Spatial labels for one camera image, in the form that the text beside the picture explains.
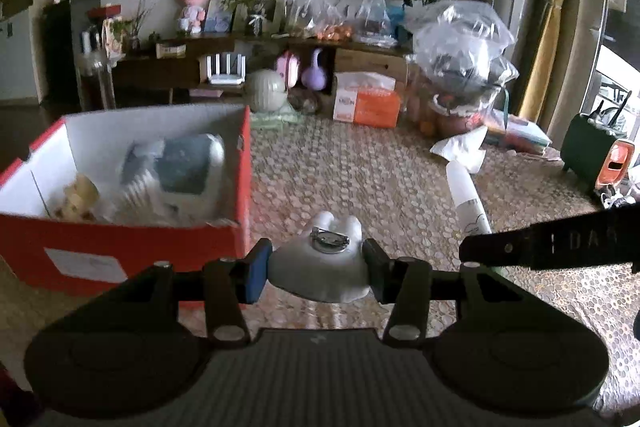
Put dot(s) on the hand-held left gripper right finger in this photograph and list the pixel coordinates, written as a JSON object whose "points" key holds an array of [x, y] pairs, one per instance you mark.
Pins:
{"points": [[374, 269]]}

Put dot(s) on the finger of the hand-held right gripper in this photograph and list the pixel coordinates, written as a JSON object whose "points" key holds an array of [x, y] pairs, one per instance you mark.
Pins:
{"points": [[495, 247]]}

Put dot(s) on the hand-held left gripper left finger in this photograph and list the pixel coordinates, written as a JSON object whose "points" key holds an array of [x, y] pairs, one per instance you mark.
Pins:
{"points": [[257, 269]]}

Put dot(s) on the white tube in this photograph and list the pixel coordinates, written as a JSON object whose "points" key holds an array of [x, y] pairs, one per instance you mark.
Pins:
{"points": [[467, 199]]}

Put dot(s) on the red cardboard box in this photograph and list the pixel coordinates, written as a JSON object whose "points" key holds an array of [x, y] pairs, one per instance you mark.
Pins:
{"points": [[150, 252]]}

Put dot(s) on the white grey packet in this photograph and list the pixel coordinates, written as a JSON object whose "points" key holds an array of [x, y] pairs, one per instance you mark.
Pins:
{"points": [[185, 172]]}

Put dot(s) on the green appliance with orange face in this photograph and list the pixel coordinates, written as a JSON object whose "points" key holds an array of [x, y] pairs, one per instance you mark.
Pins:
{"points": [[585, 152]]}

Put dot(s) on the stack of colourful folders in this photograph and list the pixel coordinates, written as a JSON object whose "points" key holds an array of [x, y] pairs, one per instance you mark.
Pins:
{"points": [[522, 134]]}

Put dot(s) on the green folded cloth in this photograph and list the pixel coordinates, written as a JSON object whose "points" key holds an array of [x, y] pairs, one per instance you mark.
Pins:
{"points": [[275, 119]]}

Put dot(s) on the orange white tissue box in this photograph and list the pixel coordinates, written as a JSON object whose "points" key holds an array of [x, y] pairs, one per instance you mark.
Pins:
{"points": [[370, 104]]}

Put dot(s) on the grey furry object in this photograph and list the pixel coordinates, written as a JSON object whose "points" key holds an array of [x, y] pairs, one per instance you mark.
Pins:
{"points": [[305, 102]]}

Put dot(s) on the heap of clear plastic bags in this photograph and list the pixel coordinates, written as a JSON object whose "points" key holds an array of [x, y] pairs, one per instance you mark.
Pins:
{"points": [[460, 57]]}

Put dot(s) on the white router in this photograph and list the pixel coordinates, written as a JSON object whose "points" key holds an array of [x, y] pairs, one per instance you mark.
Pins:
{"points": [[225, 74]]}

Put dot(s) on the purple kettlebell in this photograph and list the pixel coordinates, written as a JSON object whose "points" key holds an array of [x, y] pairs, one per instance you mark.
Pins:
{"points": [[316, 77]]}

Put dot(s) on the pink toy suitcase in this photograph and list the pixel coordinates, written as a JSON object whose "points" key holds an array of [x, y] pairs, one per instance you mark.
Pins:
{"points": [[288, 69]]}

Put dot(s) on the yellow curtain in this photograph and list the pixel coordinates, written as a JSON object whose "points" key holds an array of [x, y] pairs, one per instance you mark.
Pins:
{"points": [[552, 22]]}

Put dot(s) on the wooden tv console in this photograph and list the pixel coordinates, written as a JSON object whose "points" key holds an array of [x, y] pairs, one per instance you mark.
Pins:
{"points": [[150, 72]]}

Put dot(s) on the small cardboard box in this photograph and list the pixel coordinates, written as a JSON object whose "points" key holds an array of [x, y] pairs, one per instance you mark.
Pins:
{"points": [[171, 50]]}

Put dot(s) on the white tower air conditioner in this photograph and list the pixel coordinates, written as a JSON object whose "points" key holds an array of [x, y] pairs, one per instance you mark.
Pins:
{"points": [[517, 7]]}

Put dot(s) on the plastic bag of oranges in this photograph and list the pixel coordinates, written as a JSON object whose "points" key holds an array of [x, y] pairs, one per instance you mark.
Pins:
{"points": [[335, 32]]}

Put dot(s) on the tall glass jar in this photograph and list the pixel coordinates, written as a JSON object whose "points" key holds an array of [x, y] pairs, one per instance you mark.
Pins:
{"points": [[97, 82]]}

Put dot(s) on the framed picture with plant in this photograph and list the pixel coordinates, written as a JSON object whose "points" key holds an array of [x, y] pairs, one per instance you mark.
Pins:
{"points": [[260, 14]]}

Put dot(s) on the blue photo card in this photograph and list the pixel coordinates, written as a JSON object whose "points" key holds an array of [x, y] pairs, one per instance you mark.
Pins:
{"points": [[219, 17]]}

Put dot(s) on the vase of twigs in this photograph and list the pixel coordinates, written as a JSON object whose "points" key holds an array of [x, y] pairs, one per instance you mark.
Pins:
{"points": [[137, 32]]}

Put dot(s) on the pink plush doll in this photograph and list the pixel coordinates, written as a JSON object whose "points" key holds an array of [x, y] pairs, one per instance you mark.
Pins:
{"points": [[192, 9]]}

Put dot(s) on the floral gift bag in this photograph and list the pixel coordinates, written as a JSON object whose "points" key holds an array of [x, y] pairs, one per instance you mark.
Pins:
{"points": [[113, 37]]}

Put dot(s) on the white paper roll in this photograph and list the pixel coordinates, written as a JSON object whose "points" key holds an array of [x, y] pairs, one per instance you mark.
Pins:
{"points": [[88, 43]]}

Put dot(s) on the black cabinet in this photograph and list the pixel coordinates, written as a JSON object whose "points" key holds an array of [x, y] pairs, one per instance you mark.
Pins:
{"points": [[62, 57]]}

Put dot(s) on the flat red box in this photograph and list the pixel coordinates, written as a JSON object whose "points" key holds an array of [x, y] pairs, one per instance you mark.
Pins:
{"points": [[105, 11]]}

